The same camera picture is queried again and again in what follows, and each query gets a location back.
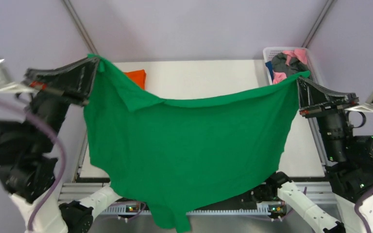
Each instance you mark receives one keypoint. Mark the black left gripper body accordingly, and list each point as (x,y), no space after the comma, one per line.
(65,94)

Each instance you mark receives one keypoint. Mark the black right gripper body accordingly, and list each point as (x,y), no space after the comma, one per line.
(322,110)

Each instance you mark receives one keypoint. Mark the green t shirt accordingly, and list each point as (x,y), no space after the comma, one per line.
(180,155)

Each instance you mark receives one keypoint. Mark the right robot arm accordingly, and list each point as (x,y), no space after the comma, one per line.
(351,173)

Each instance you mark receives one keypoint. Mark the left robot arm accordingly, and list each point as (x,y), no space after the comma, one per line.
(33,158)

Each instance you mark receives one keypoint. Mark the pink t shirt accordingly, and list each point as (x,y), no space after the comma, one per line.
(300,53)

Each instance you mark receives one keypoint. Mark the white plastic laundry basket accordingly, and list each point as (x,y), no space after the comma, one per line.
(308,64)

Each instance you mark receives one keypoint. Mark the dark grey t shirt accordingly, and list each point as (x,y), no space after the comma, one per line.
(285,65)

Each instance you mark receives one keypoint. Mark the blue t shirt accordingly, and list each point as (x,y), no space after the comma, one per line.
(269,67)

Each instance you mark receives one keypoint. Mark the folded orange t shirt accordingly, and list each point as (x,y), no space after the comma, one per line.
(138,77)

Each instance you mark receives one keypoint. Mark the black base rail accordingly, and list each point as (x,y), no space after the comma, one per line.
(254,196)

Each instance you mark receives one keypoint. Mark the white slotted cable duct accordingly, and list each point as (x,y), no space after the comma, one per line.
(123,210)

